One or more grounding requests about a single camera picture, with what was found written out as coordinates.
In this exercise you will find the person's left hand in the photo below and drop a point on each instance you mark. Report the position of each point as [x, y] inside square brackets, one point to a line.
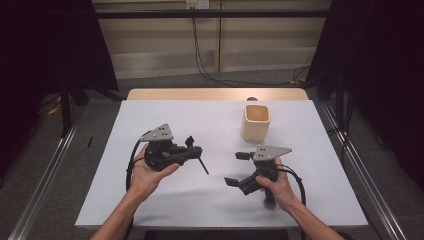
[146, 178]

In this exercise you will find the small black floor piece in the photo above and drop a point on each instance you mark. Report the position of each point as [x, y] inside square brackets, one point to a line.
[89, 142]

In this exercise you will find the black curtain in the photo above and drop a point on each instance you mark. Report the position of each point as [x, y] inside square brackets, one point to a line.
[383, 66]
[50, 50]

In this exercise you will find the aluminium floor rail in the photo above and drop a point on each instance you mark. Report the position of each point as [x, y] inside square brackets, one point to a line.
[43, 186]
[366, 186]

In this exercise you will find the dark round table grommet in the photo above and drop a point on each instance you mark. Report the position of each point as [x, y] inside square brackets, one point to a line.
[252, 98]

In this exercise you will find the large black makeup brush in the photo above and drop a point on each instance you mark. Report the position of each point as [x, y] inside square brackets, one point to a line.
[270, 204]

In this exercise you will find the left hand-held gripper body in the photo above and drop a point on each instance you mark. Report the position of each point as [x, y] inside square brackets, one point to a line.
[161, 155]

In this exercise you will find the black metal stand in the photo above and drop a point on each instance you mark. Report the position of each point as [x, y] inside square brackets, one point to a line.
[65, 110]
[340, 100]

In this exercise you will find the black horizontal bar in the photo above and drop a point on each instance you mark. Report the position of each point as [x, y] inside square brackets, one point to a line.
[200, 13]

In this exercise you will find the yellow floor object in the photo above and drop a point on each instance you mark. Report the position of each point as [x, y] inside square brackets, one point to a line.
[54, 110]

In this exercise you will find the thin black eyebrow brush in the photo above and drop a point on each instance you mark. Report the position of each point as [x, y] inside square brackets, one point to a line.
[204, 166]

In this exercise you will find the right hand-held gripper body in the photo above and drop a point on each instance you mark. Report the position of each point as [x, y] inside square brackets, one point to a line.
[268, 153]

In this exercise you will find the person's right hand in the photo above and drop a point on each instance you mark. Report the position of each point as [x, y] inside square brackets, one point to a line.
[283, 191]

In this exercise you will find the wooden table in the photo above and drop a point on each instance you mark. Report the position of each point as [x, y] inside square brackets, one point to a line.
[200, 94]

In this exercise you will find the beige square cup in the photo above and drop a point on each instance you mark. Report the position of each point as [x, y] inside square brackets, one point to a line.
[255, 130]

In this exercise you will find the white wall socket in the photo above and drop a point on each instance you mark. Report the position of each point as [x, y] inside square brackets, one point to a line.
[197, 4]

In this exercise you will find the white table mat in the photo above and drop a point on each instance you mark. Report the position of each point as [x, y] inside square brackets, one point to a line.
[206, 200]

